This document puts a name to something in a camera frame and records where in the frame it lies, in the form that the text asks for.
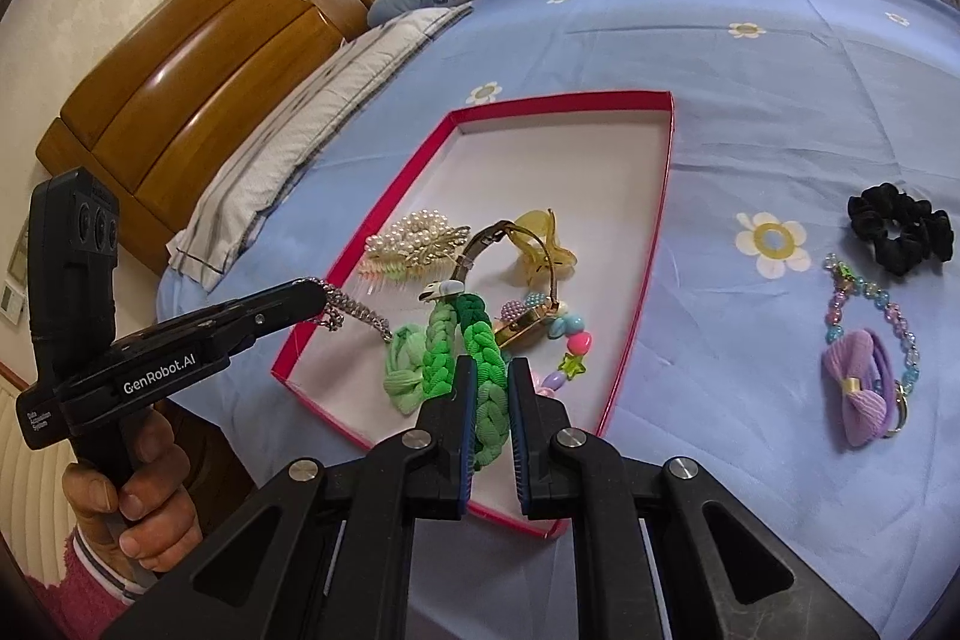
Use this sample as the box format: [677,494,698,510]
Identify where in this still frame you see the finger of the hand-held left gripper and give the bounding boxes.
[223,299,332,357]
[216,277,332,331]

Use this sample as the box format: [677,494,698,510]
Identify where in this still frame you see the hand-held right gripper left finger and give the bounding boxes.
[101,355,479,640]

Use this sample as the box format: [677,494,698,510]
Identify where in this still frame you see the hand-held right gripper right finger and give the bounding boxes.
[505,358,880,640]

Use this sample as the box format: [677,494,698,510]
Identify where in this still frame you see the silver chain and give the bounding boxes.
[316,278,395,345]

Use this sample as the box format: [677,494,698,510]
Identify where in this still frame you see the braided green hair tie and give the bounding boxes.
[417,277,520,470]

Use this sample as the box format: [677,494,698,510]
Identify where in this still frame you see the light green hair tie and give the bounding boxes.
[384,323,440,417]

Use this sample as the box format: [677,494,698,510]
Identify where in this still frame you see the colourful bead bracelet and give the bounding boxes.
[520,290,595,399]

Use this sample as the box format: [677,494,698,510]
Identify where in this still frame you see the gold wrist watch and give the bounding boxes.
[450,218,566,353]

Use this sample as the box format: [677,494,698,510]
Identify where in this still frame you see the pearl hair comb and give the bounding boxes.
[363,207,472,313]

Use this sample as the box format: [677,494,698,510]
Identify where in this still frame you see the yellow hair claw clip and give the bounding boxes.
[513,206,580,281]

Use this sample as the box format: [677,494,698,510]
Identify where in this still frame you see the red shallow box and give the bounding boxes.
[270,91,676,540]

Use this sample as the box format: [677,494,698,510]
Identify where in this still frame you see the person's left forearm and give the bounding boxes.
[21,526,155,640]

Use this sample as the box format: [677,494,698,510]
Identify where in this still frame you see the person's left hand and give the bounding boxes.
[60,411,194,575]

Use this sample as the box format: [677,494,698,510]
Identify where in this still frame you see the grey striped pillow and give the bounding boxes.
[165,1,475,295]

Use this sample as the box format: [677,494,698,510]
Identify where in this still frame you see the wooden headboard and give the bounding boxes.
[36,0,479,278]

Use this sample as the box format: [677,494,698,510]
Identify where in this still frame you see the blue floral bed sheet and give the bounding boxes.
[154,0,960,640]

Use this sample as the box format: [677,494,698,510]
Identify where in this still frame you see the black scrunchie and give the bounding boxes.
[846,182,955,278]

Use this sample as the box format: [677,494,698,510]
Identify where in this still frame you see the white wall switch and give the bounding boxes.
[0,246,32,327]

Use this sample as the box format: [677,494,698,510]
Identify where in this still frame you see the purple bow bead bracelet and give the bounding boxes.
[820,252,925,447]

